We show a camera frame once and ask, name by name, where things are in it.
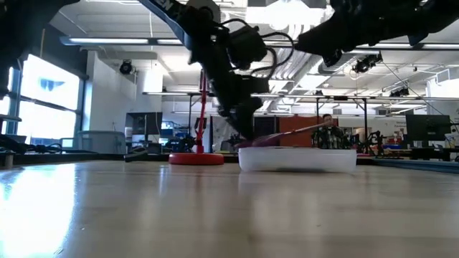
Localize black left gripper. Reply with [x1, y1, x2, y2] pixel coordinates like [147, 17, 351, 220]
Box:
[186, 6, 270, 141]

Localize ceiling light bar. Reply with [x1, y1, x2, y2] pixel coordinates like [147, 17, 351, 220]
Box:
[60, 35, 184, 47]

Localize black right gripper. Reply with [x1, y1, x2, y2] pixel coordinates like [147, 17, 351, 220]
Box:
[293, 3, 366, 68]

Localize clear plastic supply box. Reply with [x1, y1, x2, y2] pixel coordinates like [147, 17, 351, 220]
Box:
[237, 145, 358, 173]

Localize person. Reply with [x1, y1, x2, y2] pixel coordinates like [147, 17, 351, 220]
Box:
[311, 113, 351, 150]

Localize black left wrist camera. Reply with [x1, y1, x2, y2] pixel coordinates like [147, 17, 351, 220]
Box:
[229, 24, 269, 71]

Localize white plastic bin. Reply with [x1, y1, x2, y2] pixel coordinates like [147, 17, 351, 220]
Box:
[72, 130, 127, 155]

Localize red desk lamp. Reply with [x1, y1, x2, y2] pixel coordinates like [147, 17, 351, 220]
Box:
[168, 70, 225, 166]

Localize black aluminium table frame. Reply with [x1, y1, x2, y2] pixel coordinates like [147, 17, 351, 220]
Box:
[0, 152, 459, 176]

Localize orange partition panel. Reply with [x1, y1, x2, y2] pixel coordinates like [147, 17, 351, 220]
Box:
[278, 115, 340, 148]

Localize black computer monitor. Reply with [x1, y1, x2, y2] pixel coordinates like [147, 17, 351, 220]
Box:
[405, 114, 453, 148]

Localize black ceiling spotlight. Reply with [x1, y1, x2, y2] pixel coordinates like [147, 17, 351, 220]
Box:
[119, 59, 134, 75]

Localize purple and teal scissors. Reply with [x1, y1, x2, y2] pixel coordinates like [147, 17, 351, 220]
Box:
[236, 121, 333, 148]

